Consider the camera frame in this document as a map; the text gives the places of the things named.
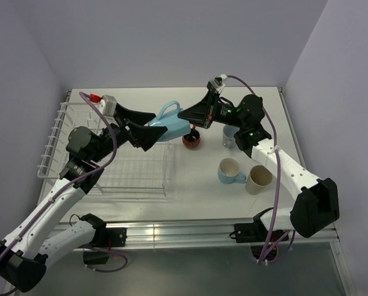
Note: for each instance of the tall light blue mug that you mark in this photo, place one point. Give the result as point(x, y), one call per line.
point(168, 117)

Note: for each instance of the beige cup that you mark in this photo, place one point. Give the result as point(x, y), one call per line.
point(259, 179)

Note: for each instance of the grey footed mug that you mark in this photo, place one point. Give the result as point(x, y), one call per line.
point(228, 136)

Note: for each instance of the aluminium mounting rail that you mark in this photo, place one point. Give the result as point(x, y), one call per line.
point(178, 234)

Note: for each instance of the orange black mug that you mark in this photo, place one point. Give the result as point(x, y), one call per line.
point(193, 139)

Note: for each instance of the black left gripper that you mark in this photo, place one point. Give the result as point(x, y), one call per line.
point(144, 136)

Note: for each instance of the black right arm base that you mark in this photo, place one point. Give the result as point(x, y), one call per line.
point(248, 231)

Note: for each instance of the white wire dish rack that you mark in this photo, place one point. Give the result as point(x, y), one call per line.
point(132, 170)

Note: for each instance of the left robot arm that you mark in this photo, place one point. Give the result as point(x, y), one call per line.
point(27, 252)

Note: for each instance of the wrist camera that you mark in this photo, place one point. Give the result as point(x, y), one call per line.
point(105, 104)
point(219, 83)

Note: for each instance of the light blue cream-lined mug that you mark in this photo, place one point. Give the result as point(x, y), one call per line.
point(229, 172)

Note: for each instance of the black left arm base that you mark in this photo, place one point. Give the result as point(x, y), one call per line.
point(116, 235)

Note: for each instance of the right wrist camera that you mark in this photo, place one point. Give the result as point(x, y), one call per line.
point(219, 83)

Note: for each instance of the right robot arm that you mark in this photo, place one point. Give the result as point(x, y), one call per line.
point(315, 200)

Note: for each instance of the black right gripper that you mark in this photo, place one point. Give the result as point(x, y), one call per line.
point(203, 113)

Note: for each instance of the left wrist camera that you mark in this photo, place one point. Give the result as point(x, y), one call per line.
point(105, 104)

